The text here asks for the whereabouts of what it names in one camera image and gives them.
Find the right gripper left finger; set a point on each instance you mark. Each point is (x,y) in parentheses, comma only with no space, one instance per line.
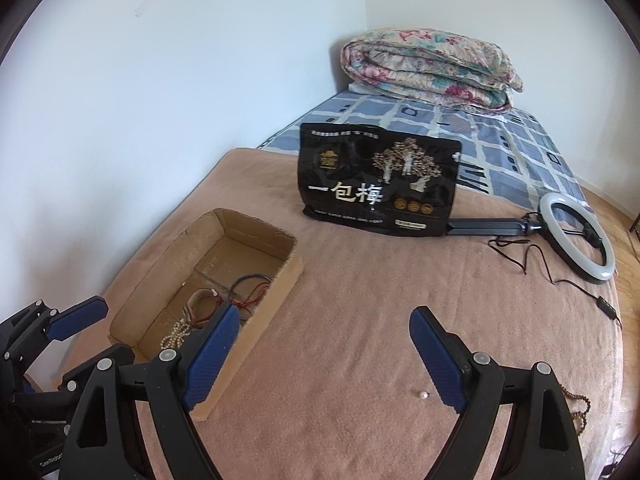
(105,439)

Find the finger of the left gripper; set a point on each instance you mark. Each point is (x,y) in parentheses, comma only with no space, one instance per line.
(76,379)
(73,320)

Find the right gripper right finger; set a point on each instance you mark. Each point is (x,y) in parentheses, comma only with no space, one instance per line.
(540,441)

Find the red strap wristwatch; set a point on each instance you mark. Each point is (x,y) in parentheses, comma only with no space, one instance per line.
(201,306)

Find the blue bangle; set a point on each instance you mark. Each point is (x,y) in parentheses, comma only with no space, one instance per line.
(249,289)

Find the open cardboard box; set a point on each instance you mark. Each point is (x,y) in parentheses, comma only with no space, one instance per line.
(212,252)

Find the pink brown blanket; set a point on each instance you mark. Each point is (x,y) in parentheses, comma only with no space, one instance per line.
(331,389)

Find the blue checkered bed sheet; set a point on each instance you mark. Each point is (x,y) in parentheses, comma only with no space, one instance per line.
(508,155)

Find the black snack bag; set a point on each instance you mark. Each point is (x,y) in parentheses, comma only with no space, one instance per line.
(377,180)

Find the folded floral quilt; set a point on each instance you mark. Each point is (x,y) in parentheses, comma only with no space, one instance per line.
(432,66)

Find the white ring light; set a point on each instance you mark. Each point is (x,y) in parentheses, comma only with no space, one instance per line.
(544,222)

